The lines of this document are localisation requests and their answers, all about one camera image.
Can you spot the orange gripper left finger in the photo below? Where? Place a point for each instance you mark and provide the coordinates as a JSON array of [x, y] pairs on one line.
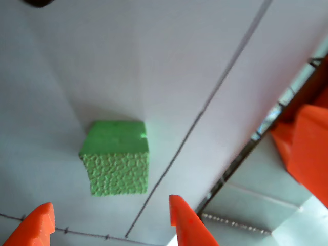
[[38, 225]]

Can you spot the green textured foam block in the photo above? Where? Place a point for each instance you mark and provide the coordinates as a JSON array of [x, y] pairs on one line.
[[118, 161]]

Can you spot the white paper sheet, drawn rectangle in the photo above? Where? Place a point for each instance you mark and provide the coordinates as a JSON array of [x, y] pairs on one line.
[[179, 64]]

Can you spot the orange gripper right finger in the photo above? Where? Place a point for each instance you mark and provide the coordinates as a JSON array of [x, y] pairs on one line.
[[189, 228]]

